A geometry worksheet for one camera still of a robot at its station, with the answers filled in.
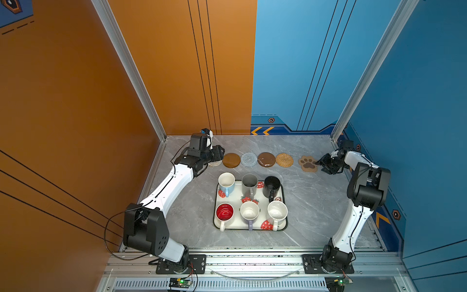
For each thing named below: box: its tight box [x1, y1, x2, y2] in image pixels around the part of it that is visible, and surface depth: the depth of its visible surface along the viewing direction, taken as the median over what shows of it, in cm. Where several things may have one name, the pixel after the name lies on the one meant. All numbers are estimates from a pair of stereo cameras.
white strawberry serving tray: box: [277, 219, 289, 231], surface depth 84 cm
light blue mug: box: [217, 172, 236, 198], surface depth 91 cm
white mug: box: [266, 200, 289, 232], surface depth 83 cm
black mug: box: [262, 175, 281, 203], surface depth 91 cm
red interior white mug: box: [215, 202, 235, 232], surface depth 83 cm
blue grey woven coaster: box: [240, 152, 258, 167], surface depth 111 cm
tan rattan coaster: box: [275, 152, 294, 168], surface depth 111 cm
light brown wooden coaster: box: [222, 152, 241, 169], surface depth 108 cm
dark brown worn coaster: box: [257, 152, 276, 168], surface depth 111 cm
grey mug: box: [241, 173, 259, 201], surface depth 89 cm
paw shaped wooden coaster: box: [298, 155, 318, 173], surface depth 107 cm
